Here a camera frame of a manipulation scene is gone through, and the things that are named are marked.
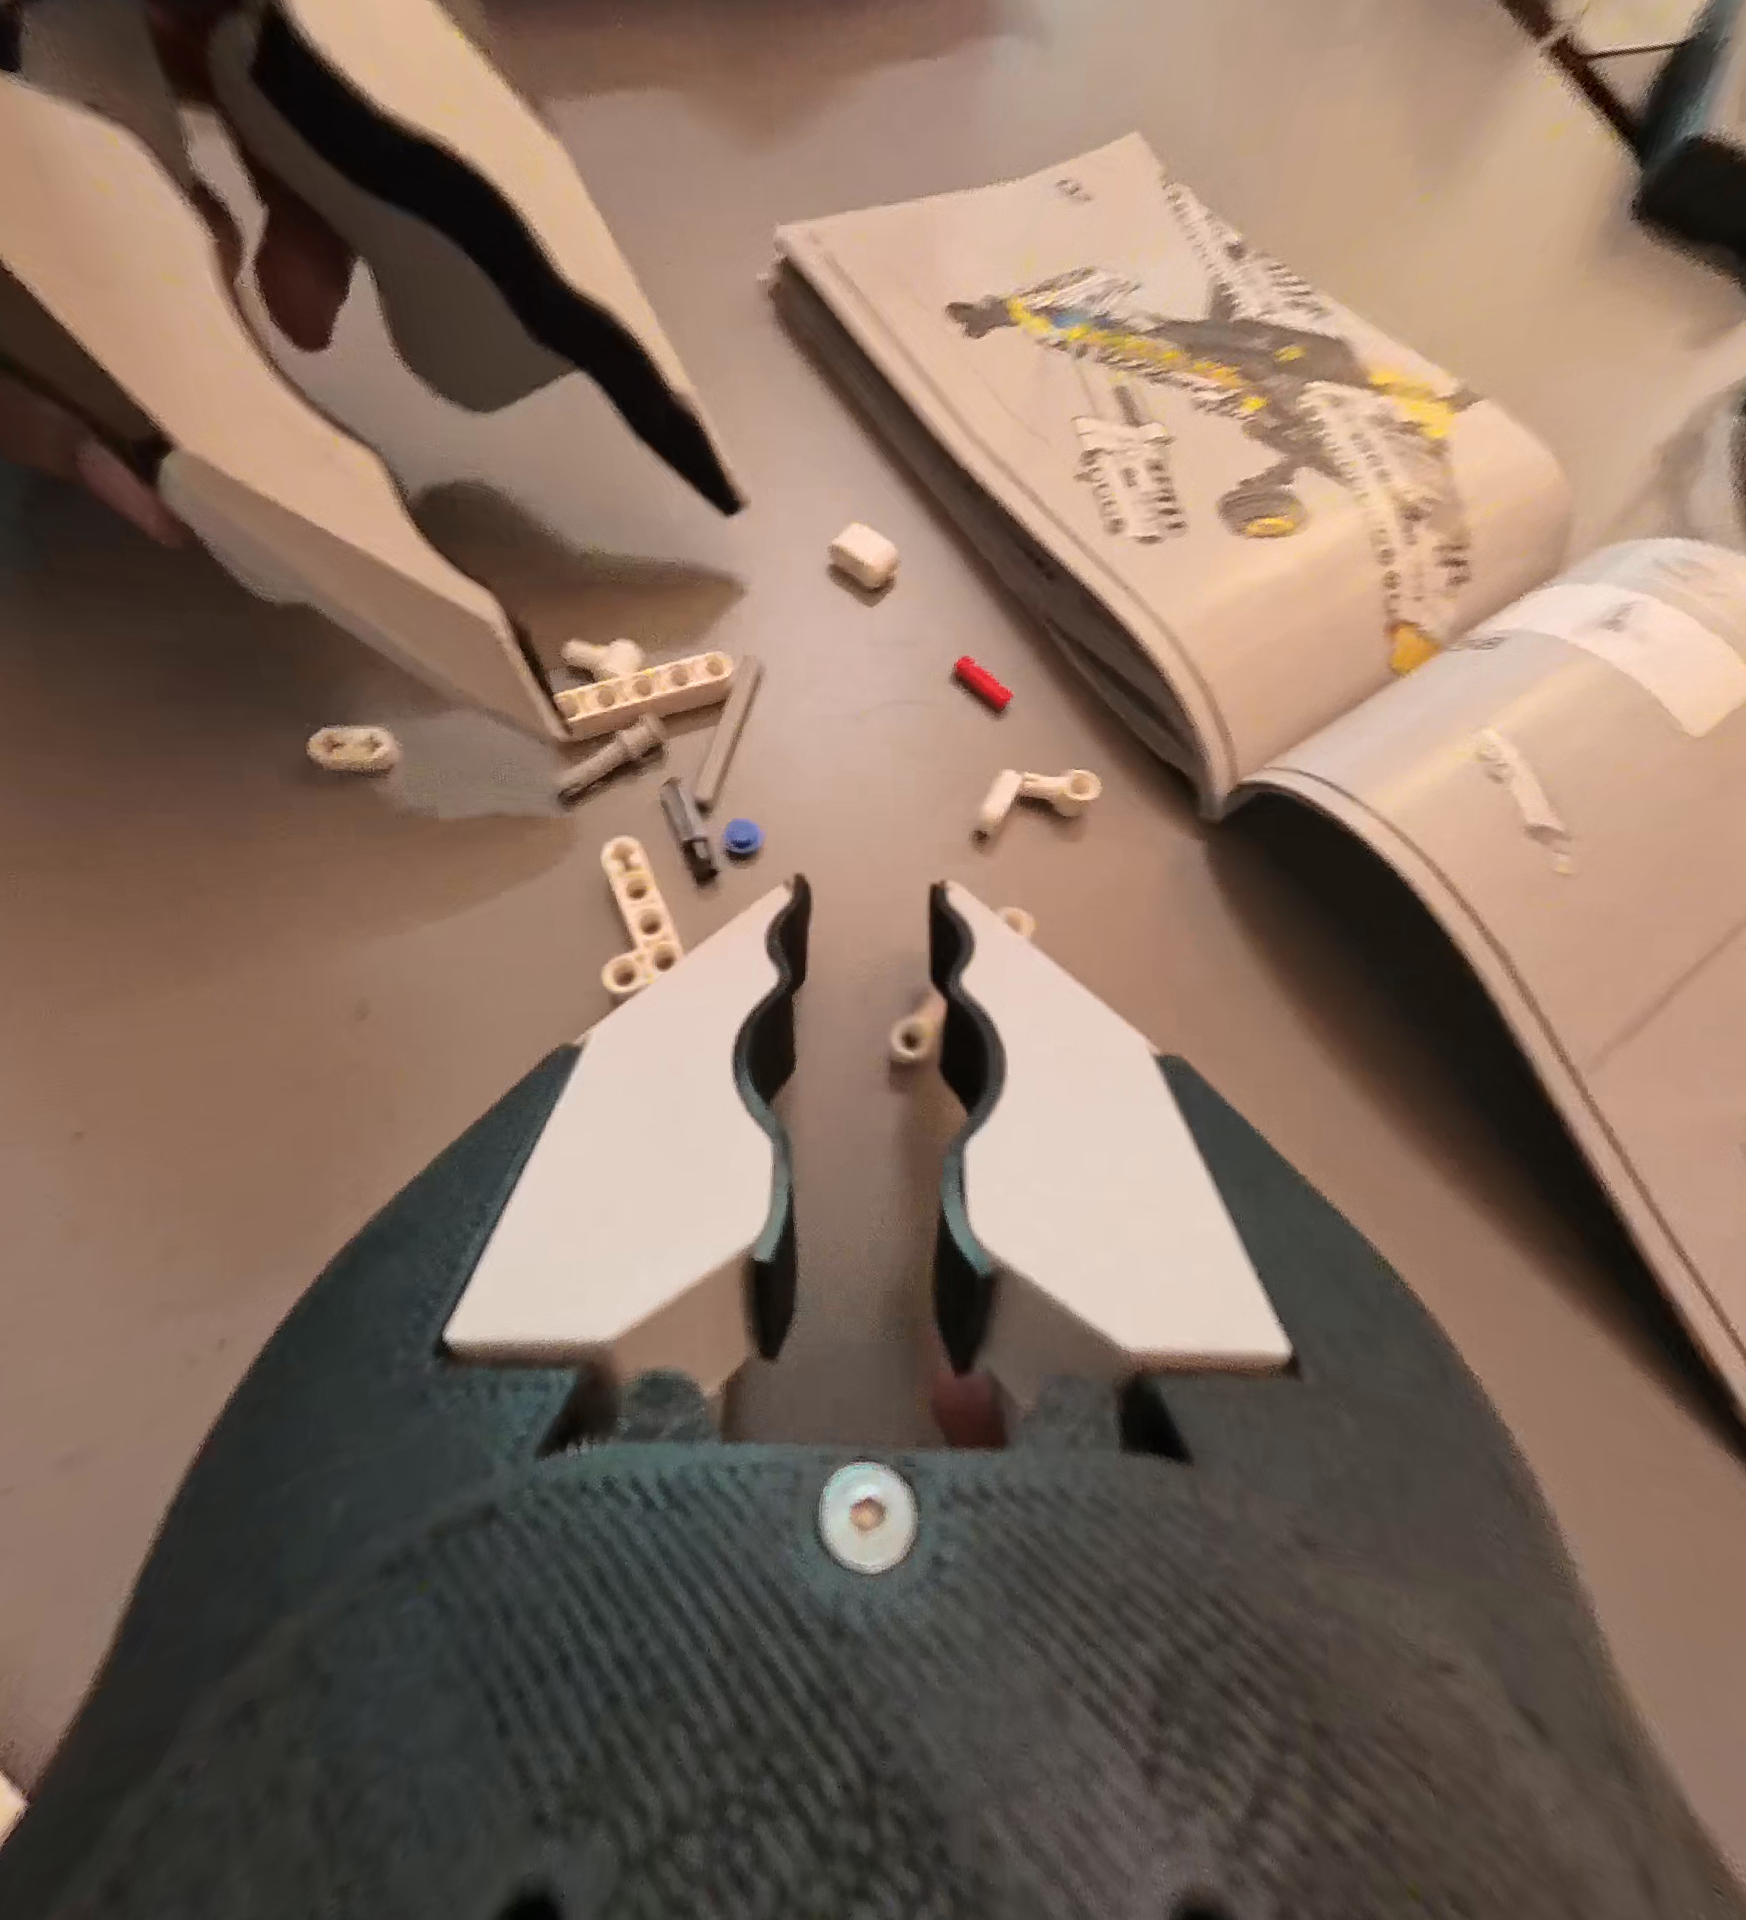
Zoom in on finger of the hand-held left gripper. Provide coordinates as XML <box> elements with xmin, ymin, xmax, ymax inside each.
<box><xmin>205</xmin><ymin>0</ymin><xmax>751</xmax><ymax>522</ymax></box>
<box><xmin>0</xmin><ymin>53</ymin><xmax>576</xmax><ymax>748</ymax></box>

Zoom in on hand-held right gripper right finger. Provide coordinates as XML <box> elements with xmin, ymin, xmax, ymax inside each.
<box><xmin>927</xmin><ymin>879</ymin><xmax>1298</xmax><ymax>1381</ymax></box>

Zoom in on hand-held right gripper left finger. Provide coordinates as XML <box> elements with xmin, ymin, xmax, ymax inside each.
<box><xmin>438</xmin><ymin>874</ymin><xmax>819</xmax><ymax>1379</ymax></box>

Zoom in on white straight lego beam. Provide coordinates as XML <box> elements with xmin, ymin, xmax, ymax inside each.
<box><xmin>554</xmin><ymin>652</ymin><xmax>738</xmax><ymax>741</ymax></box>

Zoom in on white angled lego beam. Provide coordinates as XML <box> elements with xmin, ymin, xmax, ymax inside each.
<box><xmin>598</xmin><ymin>835</ymin><xmax>691</xmax><ymax>1002</ymax></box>

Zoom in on grey lego pin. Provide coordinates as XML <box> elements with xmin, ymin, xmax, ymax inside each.
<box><xmin>556</xmin><ymin>715</ymin><xmax>670</xmax><ymax>800</ymax></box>

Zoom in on lego instruction booklet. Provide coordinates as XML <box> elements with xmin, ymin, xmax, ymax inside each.
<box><xmin>769</xmin><ymin>130</ymin><xmax>1746</xmax><ymax>1514</ymax></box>

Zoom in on person's left hand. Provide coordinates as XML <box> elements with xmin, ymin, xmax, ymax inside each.
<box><xmin>0</xmin><ymin>329</ymin><xmax>191</xmax><ymax>548</ymax></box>

